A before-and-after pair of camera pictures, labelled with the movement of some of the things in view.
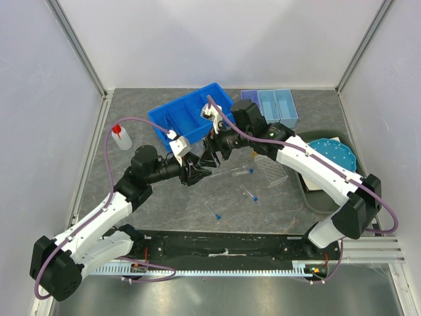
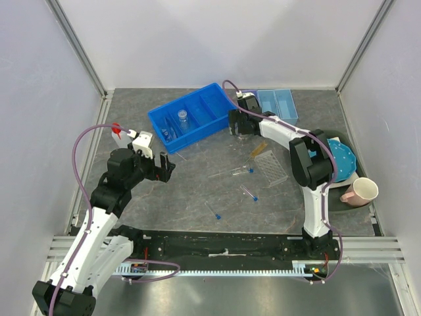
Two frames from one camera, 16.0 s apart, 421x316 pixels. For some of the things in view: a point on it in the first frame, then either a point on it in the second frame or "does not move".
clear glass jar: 197,147 -> 183,122
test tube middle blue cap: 254,197 does not move
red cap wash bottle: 122,137 does not move
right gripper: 210,158 -> 235,116
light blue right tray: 286,107 does not move
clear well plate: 272,172 does not move
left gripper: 189,177 -> 156,172
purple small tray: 252,94 does not move
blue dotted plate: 334,149 does not move
